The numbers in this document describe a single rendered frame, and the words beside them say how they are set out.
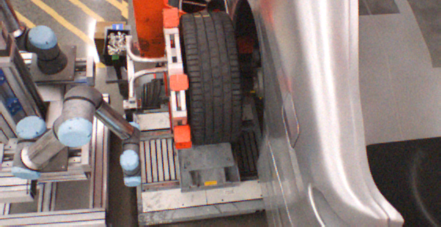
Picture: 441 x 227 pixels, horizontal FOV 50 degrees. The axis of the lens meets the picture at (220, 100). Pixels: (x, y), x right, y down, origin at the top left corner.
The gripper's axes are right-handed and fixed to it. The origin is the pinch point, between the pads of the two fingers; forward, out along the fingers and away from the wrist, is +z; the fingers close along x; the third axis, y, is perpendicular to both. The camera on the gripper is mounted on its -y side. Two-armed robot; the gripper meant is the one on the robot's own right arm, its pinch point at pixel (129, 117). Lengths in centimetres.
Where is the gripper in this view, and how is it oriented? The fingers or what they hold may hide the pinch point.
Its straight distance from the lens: 233.3
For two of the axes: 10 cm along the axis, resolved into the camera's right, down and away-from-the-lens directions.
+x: -9.9, 1.0, -1.3
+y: 0.6, -5.3, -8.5
